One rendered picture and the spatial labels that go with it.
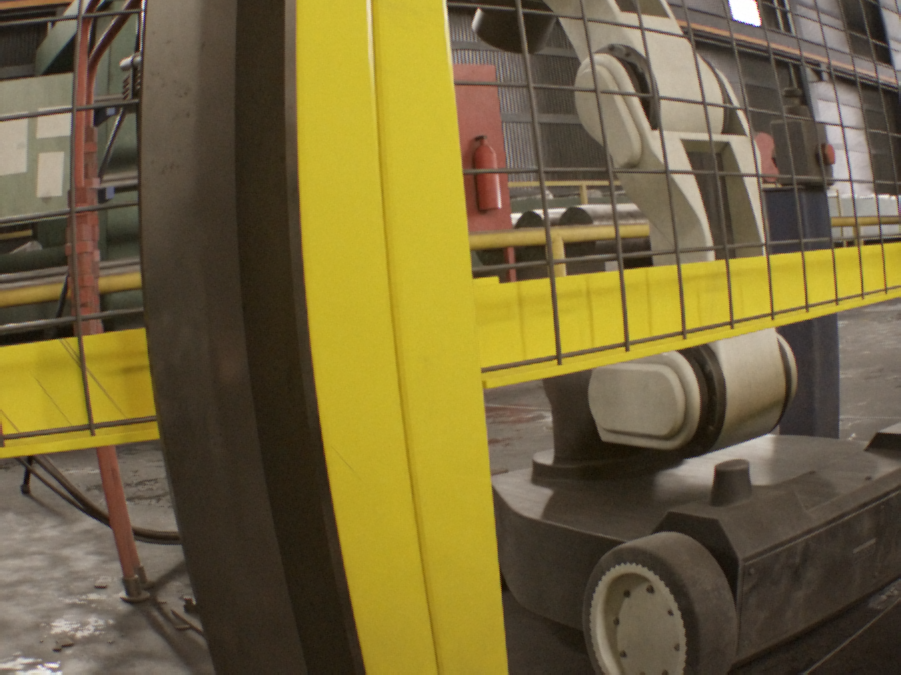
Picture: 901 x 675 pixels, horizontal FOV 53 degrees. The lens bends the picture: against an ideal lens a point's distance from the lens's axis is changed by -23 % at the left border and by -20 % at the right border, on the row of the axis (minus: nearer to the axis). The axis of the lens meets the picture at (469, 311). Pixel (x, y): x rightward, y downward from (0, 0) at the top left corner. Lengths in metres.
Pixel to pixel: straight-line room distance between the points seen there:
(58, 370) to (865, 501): 0.79
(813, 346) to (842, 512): 0.98
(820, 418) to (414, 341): 1.51
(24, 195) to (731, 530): 5.96
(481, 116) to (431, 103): 7.75
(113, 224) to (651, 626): 8.48
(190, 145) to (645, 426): 0.95
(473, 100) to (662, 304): 7.59
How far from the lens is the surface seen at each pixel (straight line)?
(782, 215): 1.99
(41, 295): 3.76
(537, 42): 1.57
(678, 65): 1.27
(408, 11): 0.58
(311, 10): 0.55
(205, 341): 0.33
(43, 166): 6.64
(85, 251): 1.47
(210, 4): 0.35
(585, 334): 0.69
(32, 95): 6.71
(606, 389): 1.29
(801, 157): 1.96
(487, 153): 8.12
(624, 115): 1.21
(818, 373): 1.98
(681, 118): 1.25
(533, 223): 9.47
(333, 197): 0.54
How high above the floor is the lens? 0.46
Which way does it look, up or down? 3 degrees down
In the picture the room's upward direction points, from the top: 5 degrees counter-clockwise
